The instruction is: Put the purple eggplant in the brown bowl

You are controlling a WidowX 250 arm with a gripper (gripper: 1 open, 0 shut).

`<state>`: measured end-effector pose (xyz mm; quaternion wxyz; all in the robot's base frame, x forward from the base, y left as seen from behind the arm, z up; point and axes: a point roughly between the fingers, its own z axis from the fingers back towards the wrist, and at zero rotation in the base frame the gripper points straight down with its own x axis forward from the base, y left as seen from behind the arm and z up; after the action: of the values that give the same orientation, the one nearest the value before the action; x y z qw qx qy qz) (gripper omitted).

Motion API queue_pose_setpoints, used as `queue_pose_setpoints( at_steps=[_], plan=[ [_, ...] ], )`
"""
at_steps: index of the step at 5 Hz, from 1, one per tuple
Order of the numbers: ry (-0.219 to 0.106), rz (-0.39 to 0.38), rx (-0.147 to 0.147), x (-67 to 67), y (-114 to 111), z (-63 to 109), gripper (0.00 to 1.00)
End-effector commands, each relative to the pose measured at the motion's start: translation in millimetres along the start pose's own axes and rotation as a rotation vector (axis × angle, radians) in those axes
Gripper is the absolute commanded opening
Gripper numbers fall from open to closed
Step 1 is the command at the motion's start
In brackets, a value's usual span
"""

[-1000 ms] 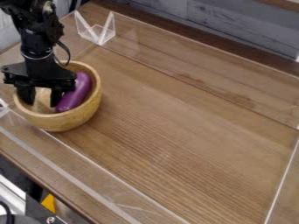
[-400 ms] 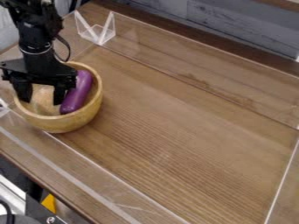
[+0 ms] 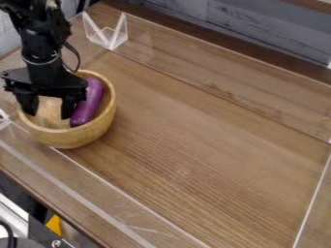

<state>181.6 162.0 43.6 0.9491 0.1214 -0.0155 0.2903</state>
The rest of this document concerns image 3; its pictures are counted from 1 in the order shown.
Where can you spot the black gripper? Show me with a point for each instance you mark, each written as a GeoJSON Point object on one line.
{"type": "Point", "coordinates": [35, 81]}

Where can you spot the brown wooden bowl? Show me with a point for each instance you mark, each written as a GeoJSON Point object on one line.
{"type": "Point", "coordinates": [52, 131]}

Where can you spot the purple toy eggplant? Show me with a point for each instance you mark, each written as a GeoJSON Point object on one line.
{"type": "Point", "coordinates": [85, 109]}

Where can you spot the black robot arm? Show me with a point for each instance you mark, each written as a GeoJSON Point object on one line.
{"type": "Point", "coordinates": [44, 30]}

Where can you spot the yellow black device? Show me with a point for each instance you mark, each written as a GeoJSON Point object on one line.
{"type": "Point", "coordinates": [61, 229]}

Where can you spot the clear acrylic corner bracket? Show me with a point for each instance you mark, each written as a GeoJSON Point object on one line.
{"type": "Point", "coordinates": [107, 37]}

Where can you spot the clear acrylic tray wall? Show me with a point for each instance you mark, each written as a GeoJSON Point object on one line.
{"type": "Point", "coordinates": [215, 160]}

